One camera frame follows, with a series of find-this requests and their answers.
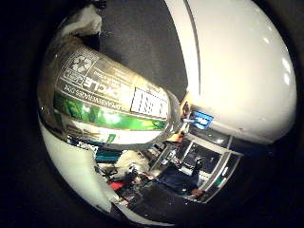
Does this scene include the clear bottle with green label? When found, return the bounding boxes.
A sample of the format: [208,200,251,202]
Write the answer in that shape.
[37,33,184,151]

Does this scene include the red office chair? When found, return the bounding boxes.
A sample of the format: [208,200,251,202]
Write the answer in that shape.
[107,180,125,192]

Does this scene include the white grey covered machine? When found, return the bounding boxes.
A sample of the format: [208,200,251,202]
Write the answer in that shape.
[115,149,151,175]

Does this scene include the teal drawer storage rack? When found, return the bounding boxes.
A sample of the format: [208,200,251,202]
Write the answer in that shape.
[94,147,124,163]

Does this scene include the blue lit computer monitor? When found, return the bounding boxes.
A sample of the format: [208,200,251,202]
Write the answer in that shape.
[191,109,215,131]

